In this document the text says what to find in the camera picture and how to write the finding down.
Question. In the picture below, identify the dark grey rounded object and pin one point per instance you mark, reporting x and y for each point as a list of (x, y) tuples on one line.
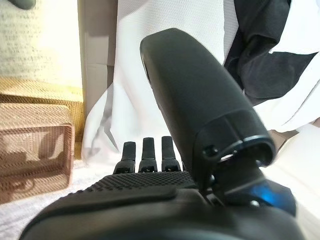
[(25, 3)]

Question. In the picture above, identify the black garment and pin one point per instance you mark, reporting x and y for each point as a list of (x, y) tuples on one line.
[(265, 57)]

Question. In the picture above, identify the brown woven laundry basket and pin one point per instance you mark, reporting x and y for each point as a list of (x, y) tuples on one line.
[(32, 150)]

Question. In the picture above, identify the white textured blanket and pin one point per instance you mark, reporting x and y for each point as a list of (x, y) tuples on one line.
[(30, 40)]

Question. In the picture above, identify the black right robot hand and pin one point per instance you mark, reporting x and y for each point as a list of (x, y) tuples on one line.
[(195, 100)]

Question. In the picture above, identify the white cloth garment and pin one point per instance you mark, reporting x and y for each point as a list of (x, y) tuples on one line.
[(175, 15)]

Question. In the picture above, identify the grey bed frame panel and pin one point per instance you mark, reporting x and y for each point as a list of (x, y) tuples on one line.
[(96, 50)]

